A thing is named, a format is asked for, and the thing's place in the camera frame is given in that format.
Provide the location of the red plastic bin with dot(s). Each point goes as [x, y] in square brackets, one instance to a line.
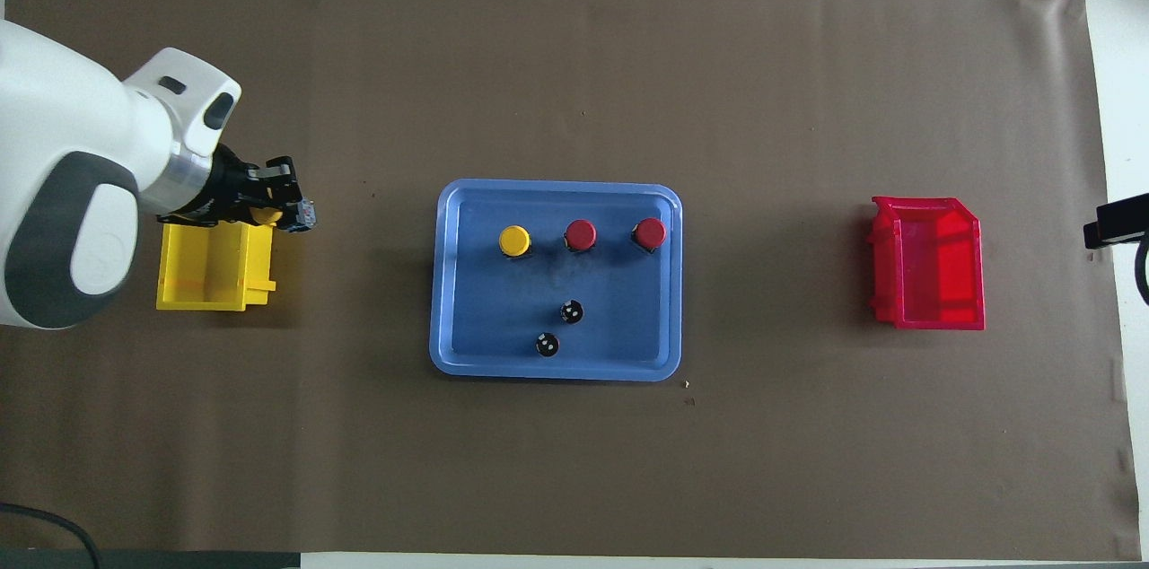
[934, 273]

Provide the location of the brown paper mat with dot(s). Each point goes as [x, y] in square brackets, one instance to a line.
[574, 461]

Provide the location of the yellow plastic bin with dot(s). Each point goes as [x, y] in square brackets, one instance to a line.
[206, 268]

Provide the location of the small black cylinder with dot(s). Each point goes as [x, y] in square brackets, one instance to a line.
[547, 344]
[571, 311]

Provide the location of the red push button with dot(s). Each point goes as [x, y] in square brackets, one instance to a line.
[580, 234]
[648, 232]

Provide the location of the yellow push button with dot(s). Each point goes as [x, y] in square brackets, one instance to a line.
[514, 240]
[265, 215]

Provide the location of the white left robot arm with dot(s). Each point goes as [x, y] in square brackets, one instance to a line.
[81, 129]

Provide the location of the blue plastic tray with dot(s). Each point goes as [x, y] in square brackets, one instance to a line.
[485, 318]

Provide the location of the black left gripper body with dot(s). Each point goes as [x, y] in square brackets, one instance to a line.
[233, 188]

